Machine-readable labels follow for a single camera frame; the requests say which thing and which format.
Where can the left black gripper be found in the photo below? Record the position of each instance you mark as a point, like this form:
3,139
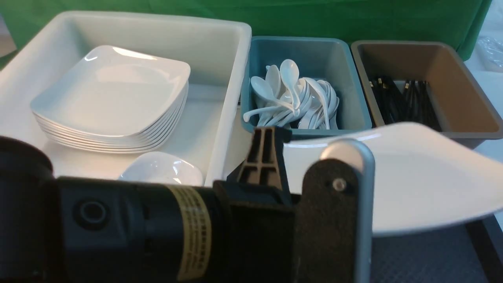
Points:
259,218

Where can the white square rice plate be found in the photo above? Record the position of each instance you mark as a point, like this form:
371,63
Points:
423,180

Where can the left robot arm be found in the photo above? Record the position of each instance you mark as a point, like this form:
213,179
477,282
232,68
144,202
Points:
82,230

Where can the pile of white soup spoons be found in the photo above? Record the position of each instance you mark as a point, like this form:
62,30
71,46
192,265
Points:
284,99

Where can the stack of small white bowls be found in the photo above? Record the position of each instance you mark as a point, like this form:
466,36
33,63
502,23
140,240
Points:
162,168

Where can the large white plastic tub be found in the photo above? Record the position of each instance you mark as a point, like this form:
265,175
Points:
216,50

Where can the teal plastic bin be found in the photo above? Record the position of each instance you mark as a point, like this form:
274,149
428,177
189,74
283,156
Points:
329,59

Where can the pile of black chopsticks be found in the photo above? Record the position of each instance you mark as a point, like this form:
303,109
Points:
412,103

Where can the stack of white square plates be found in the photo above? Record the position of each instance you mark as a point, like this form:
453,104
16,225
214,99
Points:
114,101

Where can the brown plastic bin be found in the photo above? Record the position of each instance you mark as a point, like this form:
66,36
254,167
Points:
465,113

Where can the black serving tray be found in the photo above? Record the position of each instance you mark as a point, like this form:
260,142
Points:
466,253

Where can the green backdrop cloth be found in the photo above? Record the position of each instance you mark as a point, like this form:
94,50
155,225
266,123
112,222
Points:
456,23

